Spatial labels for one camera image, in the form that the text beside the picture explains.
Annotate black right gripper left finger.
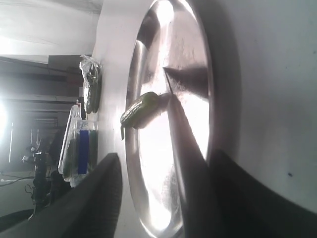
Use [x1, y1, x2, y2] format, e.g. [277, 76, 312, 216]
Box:
[0, 153, 123, 238]

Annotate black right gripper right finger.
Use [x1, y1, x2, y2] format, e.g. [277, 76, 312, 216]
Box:
[183, 148, 317, 238]

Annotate black kitchen knife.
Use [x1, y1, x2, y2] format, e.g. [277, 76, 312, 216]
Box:
[164, 71, 212, 238]

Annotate green cucumber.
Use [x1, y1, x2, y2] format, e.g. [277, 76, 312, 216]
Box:
[120, 92, 160, 140]

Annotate clear plastic container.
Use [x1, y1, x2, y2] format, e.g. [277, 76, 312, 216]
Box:
[58, 105, 98, 187]

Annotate dark object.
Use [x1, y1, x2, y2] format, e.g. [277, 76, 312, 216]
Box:
[79, 55, 102, 114]

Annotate round stainless steel plate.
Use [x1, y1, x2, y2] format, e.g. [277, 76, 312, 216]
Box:
[125, 0, 213, 238]

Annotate white backdrop curtain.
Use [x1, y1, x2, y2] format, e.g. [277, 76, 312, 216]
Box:
[0, 0, 103, 56]

